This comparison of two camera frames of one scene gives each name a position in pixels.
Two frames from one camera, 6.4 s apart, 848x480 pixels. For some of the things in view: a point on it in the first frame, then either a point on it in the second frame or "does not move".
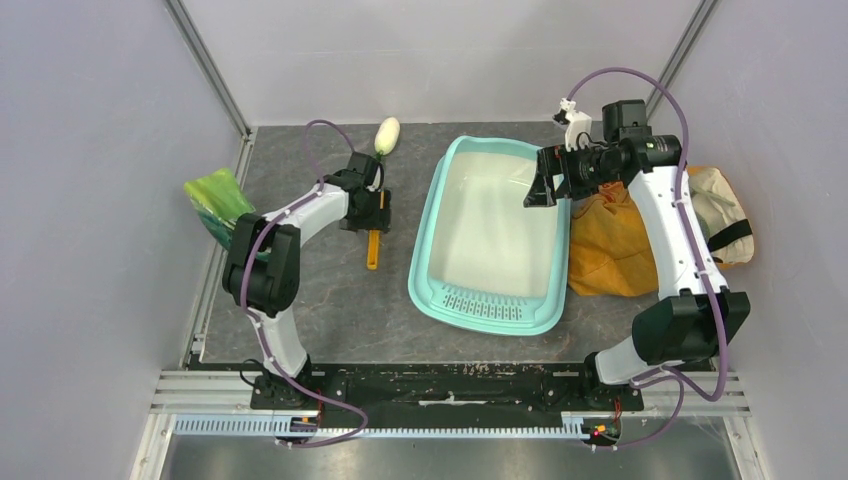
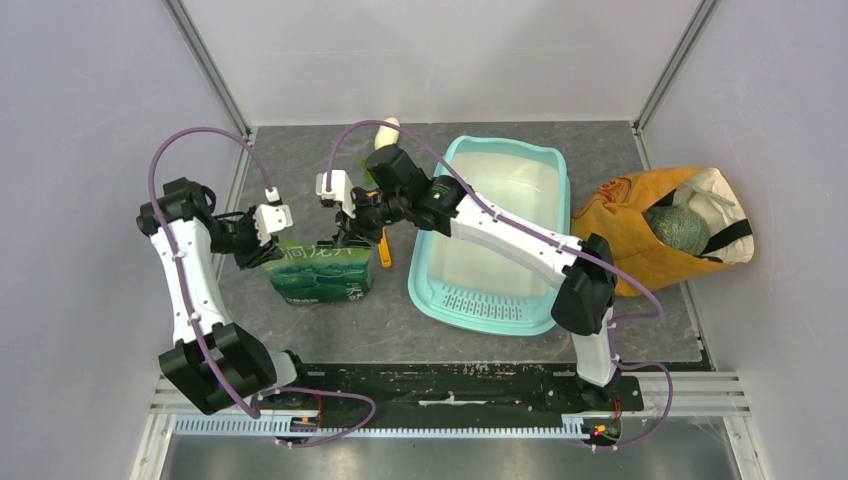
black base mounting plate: [437, 395] does not move
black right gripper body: [585, 169] to [371, 215]
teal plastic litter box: [481, 261] does not move
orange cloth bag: [609, 252] does not move
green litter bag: [219, 201] to [309, 273]
